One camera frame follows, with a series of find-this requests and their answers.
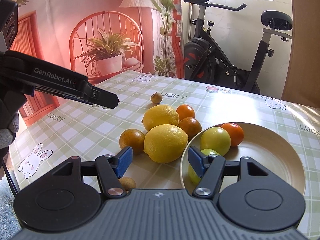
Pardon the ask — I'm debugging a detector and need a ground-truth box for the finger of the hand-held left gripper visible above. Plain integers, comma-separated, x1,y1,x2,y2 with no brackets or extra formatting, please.
34,81,119,109

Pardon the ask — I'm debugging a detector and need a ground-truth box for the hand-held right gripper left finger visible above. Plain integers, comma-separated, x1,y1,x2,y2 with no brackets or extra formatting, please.
51,146,133,198

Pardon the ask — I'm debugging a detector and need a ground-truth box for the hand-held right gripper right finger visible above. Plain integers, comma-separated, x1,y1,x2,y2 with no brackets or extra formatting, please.
187,146,270,198

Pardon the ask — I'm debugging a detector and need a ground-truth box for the green round fruit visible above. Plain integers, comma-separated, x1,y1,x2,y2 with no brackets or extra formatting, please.
187,149,222,187

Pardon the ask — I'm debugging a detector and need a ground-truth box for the brownish orange tangerine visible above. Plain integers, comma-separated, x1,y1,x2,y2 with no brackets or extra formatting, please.
119,129,146,155

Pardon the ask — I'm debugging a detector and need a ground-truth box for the yellow-green round fruit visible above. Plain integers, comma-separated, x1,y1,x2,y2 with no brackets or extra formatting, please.
200,127,231,157

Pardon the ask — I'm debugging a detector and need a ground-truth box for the dark mottled orange tangerine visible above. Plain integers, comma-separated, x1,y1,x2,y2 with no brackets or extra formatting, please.
177,117,202,140

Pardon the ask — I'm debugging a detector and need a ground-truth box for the yellow lemon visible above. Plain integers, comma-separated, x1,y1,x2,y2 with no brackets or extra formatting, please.
141,104,180,132
144,124,189,164

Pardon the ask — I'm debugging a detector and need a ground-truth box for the bright orange tangerine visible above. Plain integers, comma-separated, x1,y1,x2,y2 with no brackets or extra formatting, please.
221,122,244,147
176,104,195,120

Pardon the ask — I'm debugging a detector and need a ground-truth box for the cream round bowl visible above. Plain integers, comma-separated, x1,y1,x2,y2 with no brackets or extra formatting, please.
180,122,307,198

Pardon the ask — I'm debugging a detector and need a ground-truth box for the person's left hand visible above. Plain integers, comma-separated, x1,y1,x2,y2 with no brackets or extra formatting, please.
0,112,20,155

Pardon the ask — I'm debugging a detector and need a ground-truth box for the green checked tablecloth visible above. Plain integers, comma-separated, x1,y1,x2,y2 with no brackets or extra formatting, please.
7,74,320,233

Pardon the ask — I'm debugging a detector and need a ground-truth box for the black exercise bike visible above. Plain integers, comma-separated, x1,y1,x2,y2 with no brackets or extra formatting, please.
179,0,293,95

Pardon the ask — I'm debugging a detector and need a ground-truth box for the grey fluffy rug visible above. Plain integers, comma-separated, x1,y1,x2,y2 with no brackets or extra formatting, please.
0,179,19,233

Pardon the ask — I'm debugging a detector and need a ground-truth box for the wooden panel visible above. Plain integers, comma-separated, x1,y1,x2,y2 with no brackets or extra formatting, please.
281,0,320,108

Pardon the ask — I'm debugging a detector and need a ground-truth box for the red printed wall backdrop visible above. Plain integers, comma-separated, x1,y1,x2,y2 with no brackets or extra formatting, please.
0,0,185,130

